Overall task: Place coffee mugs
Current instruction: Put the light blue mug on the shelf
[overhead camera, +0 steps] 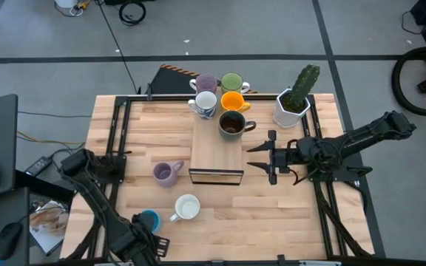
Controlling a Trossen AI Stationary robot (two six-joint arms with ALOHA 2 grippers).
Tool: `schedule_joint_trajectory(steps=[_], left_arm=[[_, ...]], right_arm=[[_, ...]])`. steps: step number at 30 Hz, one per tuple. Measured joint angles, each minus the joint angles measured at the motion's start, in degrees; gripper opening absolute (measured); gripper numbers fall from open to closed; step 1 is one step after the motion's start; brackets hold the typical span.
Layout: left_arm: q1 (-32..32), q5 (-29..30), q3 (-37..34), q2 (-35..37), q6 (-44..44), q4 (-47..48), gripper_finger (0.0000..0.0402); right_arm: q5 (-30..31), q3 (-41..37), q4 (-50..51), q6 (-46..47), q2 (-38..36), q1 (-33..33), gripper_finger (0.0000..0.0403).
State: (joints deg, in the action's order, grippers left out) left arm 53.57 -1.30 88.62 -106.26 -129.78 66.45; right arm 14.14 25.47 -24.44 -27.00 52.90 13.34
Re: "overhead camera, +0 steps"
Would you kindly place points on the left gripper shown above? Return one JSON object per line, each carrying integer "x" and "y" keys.
{"x": 144, "y": 245}

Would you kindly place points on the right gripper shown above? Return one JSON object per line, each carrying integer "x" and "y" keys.
{"x": 285, "y": 159}

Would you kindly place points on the dark teal glazed mug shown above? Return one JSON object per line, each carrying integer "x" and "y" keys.
{"x": 231, "y": 125}

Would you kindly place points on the purple ribbed mug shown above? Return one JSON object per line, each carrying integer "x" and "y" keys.
{"x": 165, "y": 174}

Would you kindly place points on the yellow mug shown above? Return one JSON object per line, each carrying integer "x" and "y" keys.
{"x": 233, "y": 101}

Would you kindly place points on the green mug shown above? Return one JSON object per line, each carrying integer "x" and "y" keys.
{"x": 231, "y": 82}

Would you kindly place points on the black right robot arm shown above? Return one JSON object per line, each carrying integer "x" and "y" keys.
{"x": 364, "y": 136}

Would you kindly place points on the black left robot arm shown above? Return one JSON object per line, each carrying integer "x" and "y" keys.
{"x": 98, "y": 199}

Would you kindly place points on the white plant pot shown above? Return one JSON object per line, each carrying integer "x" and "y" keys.
{"x": 283, "y": 116}

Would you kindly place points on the black metal wooden shelf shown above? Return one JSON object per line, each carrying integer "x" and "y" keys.
{"x": 214, "y": 151}

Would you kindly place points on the white blue patterned mug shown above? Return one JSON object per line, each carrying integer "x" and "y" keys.
{"x": 204, "y": 104}

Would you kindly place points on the green cactus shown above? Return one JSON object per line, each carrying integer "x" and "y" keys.
{"x": 303, "y": 86}

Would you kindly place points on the purple smooth mug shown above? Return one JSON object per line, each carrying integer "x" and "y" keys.
{"x": 204, "y": 83}

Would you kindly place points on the black power adapter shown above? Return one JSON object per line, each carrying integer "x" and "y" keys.
{"x": 38, "y": 166}

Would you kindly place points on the black panel striped edge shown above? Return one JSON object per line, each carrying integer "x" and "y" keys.
{"x": 168, "y": 81}

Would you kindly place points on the black computer mouse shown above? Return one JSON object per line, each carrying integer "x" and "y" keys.
{"x": 7, "y": 240}

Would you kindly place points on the white bucket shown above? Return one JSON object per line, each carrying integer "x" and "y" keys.
{"x": 66, "y": 3}

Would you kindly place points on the black aluminium table frame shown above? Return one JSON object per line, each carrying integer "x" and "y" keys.
{"x": 161, "y": 98}

